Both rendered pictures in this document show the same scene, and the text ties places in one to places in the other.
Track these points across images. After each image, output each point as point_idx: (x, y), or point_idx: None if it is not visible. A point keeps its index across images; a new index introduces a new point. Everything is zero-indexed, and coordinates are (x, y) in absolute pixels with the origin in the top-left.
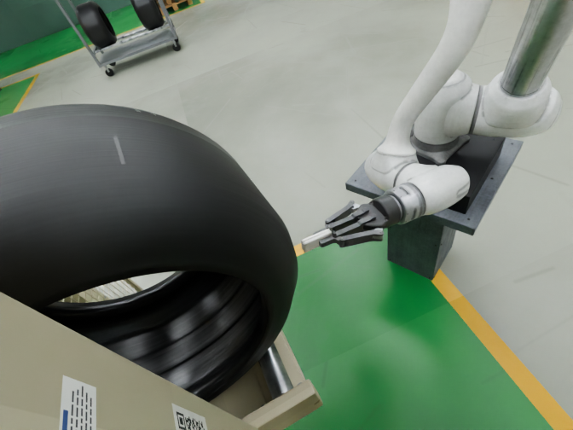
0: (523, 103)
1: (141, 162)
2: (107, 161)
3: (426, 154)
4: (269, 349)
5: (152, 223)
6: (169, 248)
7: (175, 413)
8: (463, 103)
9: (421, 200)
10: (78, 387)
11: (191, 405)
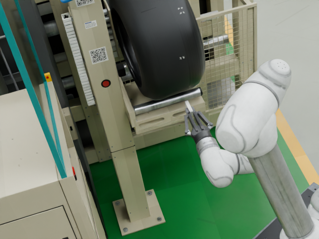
0: (281, 230)
1: (143, 15)
2: (141, 9)
3: None
4: (152, 103)
5: (129, 24)
6: (128, 31)
7: (103, 47)
8: (309, 209)
9: (201, 150)
10: (95, 22)
11: (108, 54)
